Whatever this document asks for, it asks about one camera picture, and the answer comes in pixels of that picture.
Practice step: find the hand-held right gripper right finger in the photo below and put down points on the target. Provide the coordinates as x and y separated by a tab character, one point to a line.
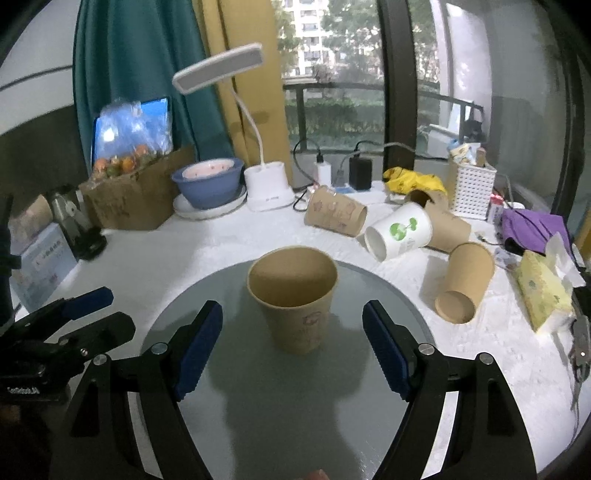
387	353

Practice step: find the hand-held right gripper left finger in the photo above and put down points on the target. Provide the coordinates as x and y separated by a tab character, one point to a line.
198	353

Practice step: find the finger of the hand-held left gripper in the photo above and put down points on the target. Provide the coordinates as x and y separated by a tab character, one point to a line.
106	332
87	300

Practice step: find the brown paper cup faint print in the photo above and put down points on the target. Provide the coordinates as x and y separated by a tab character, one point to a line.
295	323

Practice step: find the plain brown paper cup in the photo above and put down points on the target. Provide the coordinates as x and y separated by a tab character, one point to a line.
451	230
466	277

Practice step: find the white paper cup green print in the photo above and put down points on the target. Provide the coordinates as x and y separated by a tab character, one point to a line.
406	230

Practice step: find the brown paper cup purple print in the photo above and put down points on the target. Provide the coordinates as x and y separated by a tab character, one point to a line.
337	212

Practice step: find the white printed box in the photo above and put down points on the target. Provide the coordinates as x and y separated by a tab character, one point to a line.
41	265

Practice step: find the black metal stand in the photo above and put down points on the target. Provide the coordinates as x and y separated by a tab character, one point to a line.
87	240

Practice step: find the round grey glass turntable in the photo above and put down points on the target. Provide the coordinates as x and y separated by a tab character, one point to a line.
286	397

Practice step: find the cardboard box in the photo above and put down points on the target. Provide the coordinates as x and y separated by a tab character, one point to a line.
134	203

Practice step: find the white plate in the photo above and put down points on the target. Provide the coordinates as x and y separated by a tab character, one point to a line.
203	213

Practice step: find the clear bag of fruit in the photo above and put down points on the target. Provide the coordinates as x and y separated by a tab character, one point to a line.
124	161

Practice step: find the white power strip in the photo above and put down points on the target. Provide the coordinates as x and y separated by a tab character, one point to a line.
379	194

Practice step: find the blue plastic bowl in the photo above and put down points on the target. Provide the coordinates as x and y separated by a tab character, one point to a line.
207	190

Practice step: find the yellow tissue pack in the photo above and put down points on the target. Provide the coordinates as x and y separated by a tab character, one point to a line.
540	286

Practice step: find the yellow cloth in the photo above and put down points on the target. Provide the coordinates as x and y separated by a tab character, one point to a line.
408	182

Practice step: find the small red-capped bottle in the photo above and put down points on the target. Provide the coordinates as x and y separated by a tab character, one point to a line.
497	210

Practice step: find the white perforated basket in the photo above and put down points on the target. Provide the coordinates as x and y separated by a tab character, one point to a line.
472	194

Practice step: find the white desk lamp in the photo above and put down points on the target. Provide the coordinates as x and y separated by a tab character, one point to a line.
270	187

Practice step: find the black power adapter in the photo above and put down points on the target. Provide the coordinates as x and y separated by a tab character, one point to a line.
360	173

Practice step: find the purple cloth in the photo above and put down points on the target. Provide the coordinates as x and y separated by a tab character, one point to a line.
531	227

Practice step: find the white charger plug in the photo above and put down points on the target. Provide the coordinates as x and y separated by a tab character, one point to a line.
323	171

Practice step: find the metal pliers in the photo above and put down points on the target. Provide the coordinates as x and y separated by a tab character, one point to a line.
581	350

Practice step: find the packets in basket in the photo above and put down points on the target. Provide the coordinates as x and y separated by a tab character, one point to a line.
466	152

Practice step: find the yellow curtain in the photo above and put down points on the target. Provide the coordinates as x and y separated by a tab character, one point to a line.
273	115

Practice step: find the teal curtain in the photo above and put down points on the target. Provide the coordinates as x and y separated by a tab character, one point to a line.
138	46

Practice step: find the balcony railing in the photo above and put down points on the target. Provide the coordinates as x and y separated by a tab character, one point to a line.
332	87

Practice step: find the black window frame post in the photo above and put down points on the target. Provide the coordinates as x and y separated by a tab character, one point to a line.
395	69

